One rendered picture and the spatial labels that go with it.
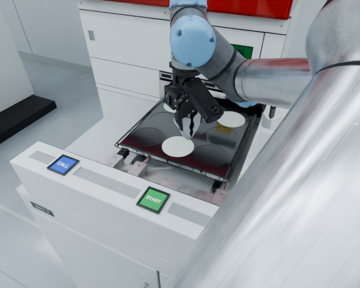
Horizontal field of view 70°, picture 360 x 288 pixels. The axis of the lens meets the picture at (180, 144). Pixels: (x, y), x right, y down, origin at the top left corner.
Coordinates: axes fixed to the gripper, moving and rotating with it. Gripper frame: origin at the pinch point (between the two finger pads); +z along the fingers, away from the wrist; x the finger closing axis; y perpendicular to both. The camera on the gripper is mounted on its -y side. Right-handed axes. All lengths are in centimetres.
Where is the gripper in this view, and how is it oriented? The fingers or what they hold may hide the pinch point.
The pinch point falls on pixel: (190, 137)
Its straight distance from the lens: 71.3
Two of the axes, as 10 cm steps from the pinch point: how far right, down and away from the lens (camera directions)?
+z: 0.0, 7.7, 6.4
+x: -8.2, 3.6, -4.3
